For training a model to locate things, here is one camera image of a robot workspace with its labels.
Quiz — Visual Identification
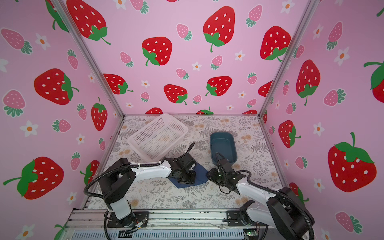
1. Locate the dark blue paper napkin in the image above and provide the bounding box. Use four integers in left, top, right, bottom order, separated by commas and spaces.
169, 163, 208, 189

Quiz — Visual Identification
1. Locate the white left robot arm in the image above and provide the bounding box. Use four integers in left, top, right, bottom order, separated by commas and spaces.
98, 154, 197, 221

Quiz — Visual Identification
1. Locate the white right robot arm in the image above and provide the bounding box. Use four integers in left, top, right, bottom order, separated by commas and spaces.
207, 168, 315, 240

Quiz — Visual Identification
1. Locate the teal plastic tray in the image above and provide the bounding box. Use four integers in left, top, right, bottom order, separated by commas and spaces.
210, 132, 238, 166

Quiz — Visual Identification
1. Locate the white perforated plastic basket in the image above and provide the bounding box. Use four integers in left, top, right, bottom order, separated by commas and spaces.
128, 114, 189, 162

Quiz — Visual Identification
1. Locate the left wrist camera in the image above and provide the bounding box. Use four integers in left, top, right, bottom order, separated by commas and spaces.
175, 153, 196, 170

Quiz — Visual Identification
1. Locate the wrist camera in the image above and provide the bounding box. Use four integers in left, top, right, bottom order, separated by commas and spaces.
218, 159, 235, 177
175, 153, 196, 170

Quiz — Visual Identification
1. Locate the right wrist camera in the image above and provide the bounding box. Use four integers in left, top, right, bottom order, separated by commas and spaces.
218, 159, 235, 177

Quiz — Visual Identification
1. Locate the black corrugated left cable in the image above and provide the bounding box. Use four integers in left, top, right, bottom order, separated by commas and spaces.
83, 142, 196, 200

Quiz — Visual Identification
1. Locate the black corrugated cable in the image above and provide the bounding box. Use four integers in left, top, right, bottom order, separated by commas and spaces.
214, 152, 315, 240
83, 142, 196, 200

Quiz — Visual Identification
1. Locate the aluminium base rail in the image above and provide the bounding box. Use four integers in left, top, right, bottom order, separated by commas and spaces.
58, 209, 283, 240

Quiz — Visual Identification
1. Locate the black corrugated right cable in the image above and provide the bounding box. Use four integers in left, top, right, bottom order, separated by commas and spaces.
214, 152, 315, 240

